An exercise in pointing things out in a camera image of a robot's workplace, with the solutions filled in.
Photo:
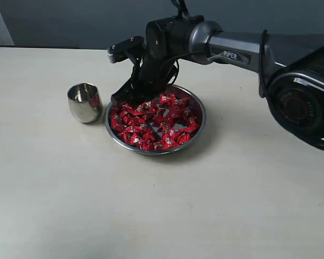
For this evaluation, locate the stainless steel cup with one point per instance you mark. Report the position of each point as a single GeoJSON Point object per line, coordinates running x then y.
{"type": "Point", "coordinates": [84, 102]}

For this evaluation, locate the red wrapped candy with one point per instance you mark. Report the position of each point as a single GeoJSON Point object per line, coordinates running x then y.
{"type": "Point", "coordinates": [117, 123]}
{"type": "Point", "coordinates": [181, 103]}
{"type": "Point", "coordinates": [183, 138]}
{"type": "Point", "coordinates": [170, 140]}
{"type": "Point", "coordinates": [167, 100]}

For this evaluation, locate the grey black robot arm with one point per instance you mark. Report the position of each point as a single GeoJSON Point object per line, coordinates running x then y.
{"type": "Point", "coordinates": [290, 67]}

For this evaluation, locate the round stainless steel plate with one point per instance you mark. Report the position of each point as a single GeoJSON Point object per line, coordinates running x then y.
{"type": "Point", "coordinates": [146, 123]}

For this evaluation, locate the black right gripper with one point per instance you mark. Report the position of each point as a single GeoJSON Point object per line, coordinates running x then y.
{"type": "Point", "coordinates": [152, 79]}

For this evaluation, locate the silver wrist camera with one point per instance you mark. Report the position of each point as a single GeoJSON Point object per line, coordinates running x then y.
{"type": "Point", "coordinates": [132, 49]}

